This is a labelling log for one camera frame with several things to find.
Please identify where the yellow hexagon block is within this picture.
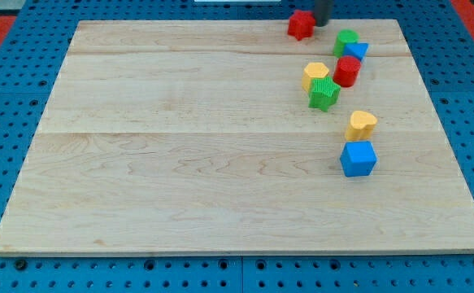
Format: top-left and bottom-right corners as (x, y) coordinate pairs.
(302, 62), (329, 93)

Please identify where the blue triangle block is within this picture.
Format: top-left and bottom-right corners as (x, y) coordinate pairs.
(342, 43), (369, 62)

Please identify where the light wooden board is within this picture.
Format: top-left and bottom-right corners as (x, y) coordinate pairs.
(0, 20), (474, 257)

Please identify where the green star block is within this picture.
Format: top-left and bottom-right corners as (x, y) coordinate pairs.
(308, 77), (341, 112)

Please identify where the blue cube block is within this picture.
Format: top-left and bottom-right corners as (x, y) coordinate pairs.
(340, 141), (377, 177)

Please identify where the yellow heart block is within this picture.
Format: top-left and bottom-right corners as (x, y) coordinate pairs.
(345, 111), (378, 142)

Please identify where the red cylinder block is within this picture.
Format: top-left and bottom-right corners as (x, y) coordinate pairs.
(333, 56), (361, 88)

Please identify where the red star block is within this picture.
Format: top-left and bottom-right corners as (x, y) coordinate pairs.
(287, 10), (315, 41)

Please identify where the green cylinder block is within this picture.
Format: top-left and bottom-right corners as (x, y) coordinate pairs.
(333, 29), (359, 58)

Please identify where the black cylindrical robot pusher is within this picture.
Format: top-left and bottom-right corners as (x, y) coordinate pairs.
(313, 0), (334, 27)

